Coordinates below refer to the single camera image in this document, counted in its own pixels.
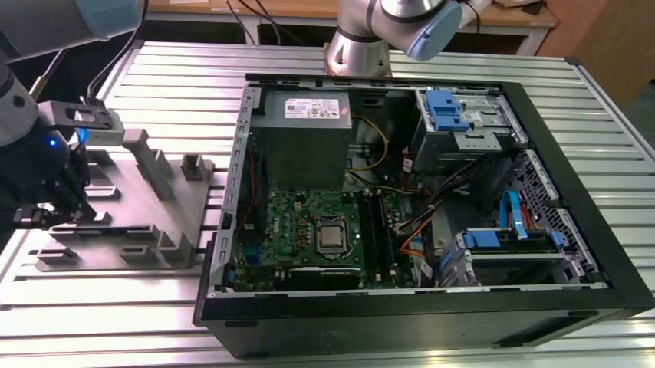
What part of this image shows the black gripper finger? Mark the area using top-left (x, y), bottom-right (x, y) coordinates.
top-left (55, 143), bottom-right (99, 225)
top-left (12, 202), bottom-right (79, 231)

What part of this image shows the grey parts rack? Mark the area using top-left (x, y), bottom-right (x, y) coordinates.
top-left (35, 129), bottom-right (230, 274)

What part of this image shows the green motherboard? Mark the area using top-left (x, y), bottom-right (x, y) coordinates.
top-left (224, 187), bottom-right (426, 292)

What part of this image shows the grey power supply unit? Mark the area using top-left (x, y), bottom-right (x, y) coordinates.
top-left (250, 90), bottom-right (354, 191)

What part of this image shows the CPU socket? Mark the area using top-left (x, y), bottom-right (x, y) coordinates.
top-left (311, 215), bottom-right (355, 257)

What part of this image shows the silver CPU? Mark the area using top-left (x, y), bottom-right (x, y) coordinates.
top-left (318, 225), bottom-right (350, 248)

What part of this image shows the black graphics card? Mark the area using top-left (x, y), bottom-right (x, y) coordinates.
top-left (288, 265), bottom-right (363, 291)

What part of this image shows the silver drive cage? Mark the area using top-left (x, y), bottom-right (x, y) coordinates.
top-left (414, 87), bottom-right (531, 176)

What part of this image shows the black PC case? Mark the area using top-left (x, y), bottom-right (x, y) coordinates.
top-left (191, 72), bottom-right (655, 360)

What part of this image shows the blue drive bay latch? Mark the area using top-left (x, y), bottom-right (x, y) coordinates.
top-left (423, 88), bottom-right (471, 132)

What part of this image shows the silver disk bay cage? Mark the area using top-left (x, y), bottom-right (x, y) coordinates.
top-left (439, 245), bottom-right (601, 288)

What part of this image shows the hard disk in blue carrier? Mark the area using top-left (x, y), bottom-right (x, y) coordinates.
top-left (459, 228), bottom-right (567, 264)

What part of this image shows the wooden cabinet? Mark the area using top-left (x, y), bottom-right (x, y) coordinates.
top-left (537, 0), bottom-right (655, 112)

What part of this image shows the thin red wire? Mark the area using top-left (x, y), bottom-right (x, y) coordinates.
top-left (243, 132), bottom-right (258, 227)

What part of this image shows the wooden desk white frame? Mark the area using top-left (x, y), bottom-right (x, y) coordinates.
top-left (143, 0), bottom-right (561, 57)

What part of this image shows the yellow wire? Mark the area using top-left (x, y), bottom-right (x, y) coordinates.
top-left (346, 117), bottom-right (390, 173)

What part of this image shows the orange wire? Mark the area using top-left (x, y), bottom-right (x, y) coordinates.
top-left (402, 220), bottom-right (436, 258)

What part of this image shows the black cable bundle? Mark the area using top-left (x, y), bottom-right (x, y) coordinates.
top-left (396, 153), bottom-right (513, 235)

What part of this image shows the blue flat data cable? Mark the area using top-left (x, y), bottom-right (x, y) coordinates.
top-left (499, 189), bottom-right (529, 241)

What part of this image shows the red data cable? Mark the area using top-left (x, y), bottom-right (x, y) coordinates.
top-left (519, 202), bottom-right (547, 231)

